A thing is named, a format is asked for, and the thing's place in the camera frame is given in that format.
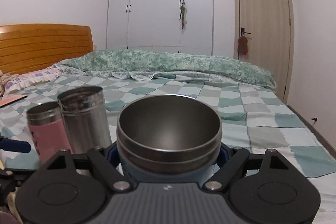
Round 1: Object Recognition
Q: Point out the blue cartoon cup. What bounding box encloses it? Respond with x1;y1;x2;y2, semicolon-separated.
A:
116;94;222;185

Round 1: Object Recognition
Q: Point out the green floral quilt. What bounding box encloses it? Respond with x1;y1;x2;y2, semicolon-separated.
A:
57;50;277;90

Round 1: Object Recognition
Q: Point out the beige wooden door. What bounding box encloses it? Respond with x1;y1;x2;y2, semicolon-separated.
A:
234;0;294;102

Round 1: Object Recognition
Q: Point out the black door handle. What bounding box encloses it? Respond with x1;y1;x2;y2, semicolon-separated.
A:
240;27;251;36

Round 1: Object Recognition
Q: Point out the pink steel cup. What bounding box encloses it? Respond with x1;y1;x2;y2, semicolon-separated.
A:
26;101;72;164

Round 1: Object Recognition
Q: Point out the tall steel tumbler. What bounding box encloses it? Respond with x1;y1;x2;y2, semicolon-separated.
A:
58;86;112;154

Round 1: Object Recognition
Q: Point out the checkered green bed blanket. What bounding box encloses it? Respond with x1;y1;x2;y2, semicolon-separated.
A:
1;73;335;178

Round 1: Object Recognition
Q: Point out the white wardrobe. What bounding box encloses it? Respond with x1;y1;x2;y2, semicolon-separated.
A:
106;0;213;55

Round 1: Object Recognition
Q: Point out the orange wooden headboard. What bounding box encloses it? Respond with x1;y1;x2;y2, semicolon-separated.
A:
1;23;93;75

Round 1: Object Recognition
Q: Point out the pink phone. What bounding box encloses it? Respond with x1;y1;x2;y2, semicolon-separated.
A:
0;94;27;108

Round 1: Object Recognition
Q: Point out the brown plush toy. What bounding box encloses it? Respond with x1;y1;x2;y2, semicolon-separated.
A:
238;36;248;55

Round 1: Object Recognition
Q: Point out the purple floral pillow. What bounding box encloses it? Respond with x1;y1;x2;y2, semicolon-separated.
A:
4;67;62;95

